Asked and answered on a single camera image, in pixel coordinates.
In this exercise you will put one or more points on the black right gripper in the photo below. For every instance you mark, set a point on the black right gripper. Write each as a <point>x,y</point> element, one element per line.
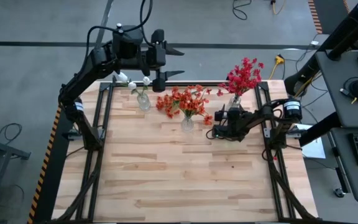
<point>232,124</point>

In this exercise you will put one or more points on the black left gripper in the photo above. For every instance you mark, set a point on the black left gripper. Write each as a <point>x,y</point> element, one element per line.
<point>155,59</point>

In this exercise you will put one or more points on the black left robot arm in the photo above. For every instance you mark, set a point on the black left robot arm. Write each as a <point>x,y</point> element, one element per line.
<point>79,77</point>

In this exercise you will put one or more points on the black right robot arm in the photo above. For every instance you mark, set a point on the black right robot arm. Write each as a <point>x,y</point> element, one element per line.
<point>259,116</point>

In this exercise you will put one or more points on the clear diamond-pattern glass vase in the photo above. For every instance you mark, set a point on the clear diamond-pattern glass vase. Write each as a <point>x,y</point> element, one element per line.
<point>233,102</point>

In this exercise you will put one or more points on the clear faceted glass vase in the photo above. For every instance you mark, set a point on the clear faceted glass vase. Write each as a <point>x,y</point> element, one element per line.
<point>187,126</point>

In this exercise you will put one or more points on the clear glass bottle vase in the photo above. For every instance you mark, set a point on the clear glass bottle vase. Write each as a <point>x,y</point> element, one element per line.
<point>144,104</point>

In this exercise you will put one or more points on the white paper sheet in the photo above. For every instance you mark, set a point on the white paper sheet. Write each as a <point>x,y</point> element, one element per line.
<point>314,149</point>

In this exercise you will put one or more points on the black desk leg bar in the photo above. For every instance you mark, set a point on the black desk leg bar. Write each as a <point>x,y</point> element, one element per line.
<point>322,127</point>

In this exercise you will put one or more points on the grey desk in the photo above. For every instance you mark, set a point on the grey desk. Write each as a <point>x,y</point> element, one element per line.
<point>337,93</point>
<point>346,180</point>

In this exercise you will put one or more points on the white power adapter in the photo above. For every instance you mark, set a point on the white power adapter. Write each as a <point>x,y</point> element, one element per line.
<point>314,43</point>

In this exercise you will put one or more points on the black caster wheel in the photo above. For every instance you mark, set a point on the black caster wheel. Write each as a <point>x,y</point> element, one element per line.
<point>339,193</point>

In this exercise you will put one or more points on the orange black hazard strip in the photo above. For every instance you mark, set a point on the orange black hazard strip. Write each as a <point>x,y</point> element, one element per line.
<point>315,17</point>

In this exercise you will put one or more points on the black tower fan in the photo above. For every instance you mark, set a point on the black tower fan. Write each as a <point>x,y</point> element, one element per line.
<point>346,23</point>

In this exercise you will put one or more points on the black metal table frame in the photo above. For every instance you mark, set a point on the black metal table frame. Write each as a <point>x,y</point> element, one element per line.
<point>185,83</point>

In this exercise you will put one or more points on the black frame bracket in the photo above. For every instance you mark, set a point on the black frame bracket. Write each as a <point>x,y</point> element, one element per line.
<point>114,81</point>

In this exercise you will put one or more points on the black base plate hazard stripe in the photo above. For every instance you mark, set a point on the black base plate hazard stripe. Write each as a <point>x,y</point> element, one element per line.
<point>57,174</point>

